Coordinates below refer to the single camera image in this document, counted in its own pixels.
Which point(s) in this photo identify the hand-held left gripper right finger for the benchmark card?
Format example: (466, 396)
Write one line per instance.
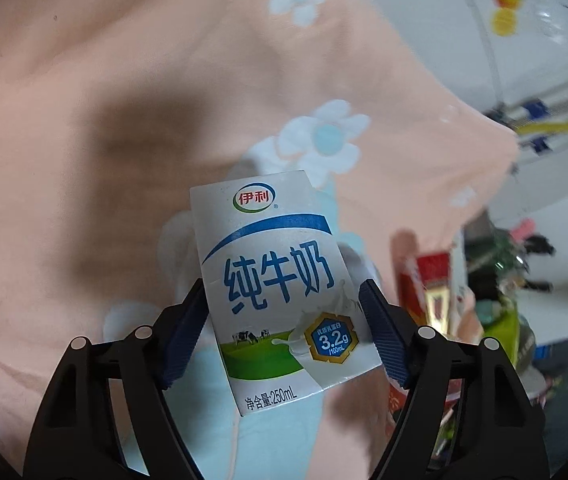
(383, 332)

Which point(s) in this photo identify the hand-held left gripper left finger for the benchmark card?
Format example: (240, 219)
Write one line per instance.
(184, 342)

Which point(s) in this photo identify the white milk carton blue badge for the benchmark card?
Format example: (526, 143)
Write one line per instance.
(274, 290)

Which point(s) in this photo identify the red plastic cup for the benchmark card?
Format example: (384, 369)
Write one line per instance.
(433, 275)

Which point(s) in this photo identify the green dish rack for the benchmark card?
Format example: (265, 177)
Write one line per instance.
(506, 330)

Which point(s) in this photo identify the pink brush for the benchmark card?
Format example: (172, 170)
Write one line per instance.
(521, 230)

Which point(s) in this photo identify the black knife block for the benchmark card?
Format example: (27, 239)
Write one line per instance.
(538, 252)

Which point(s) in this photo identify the peach flowered blanket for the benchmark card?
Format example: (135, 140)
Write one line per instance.
(89, 135)

